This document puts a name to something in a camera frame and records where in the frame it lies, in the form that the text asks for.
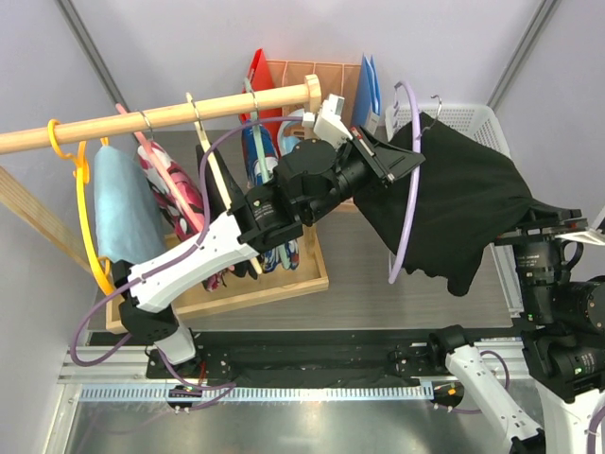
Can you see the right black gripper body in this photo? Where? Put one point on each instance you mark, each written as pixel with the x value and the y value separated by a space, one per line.
pixel 551 222

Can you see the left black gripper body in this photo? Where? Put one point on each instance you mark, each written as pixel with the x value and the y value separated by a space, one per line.
pixel 366 149

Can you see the lilac plastic hanger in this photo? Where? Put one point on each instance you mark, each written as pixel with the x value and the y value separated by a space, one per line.
pixel 396 265

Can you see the black trousers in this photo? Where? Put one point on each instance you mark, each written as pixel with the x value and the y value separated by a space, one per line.
pixel 468 195

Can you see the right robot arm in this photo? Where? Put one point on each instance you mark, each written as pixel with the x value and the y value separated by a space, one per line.
pixel 563 350

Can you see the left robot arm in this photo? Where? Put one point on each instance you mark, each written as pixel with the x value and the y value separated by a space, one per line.
pixel 307 184

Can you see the mint green hanger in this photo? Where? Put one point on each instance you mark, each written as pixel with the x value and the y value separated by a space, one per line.
pixel 257 135

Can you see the yellow hanger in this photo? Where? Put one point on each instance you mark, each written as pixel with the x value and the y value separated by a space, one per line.
pixel 100 265

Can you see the blue folder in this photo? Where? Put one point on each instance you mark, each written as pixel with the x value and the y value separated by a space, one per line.
pixel 367 103

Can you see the orange file organizer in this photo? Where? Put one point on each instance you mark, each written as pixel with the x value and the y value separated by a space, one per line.
pixel 335 78

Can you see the white plastic basket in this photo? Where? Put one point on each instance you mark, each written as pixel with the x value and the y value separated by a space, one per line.
pixel 475 121

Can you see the light blue headphones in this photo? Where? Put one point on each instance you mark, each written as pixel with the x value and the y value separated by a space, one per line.
pixel 289 135

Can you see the blue patterned garment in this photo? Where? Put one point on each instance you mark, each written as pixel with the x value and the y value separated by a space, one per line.
pixel 253 140

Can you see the red folder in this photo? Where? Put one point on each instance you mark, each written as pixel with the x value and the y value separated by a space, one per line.
pixel 261 79

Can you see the wooden clothes rack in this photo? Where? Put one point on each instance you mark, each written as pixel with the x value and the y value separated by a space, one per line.
pixel 194 303

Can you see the pink floral garment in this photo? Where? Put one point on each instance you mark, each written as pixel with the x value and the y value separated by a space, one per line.
pixel 175 189

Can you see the light blue garment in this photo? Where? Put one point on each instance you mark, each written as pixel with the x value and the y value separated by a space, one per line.
pixel 128 222

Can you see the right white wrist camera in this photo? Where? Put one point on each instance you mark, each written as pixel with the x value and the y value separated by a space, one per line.
pixel 581 231

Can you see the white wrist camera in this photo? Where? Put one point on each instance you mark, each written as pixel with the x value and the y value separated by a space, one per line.
pixel 327 124
pixel 581 231

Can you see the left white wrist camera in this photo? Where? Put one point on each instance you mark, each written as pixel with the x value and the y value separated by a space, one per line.
pixel 327 124

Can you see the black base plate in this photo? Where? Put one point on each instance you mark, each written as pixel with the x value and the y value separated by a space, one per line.
pixel 314 359

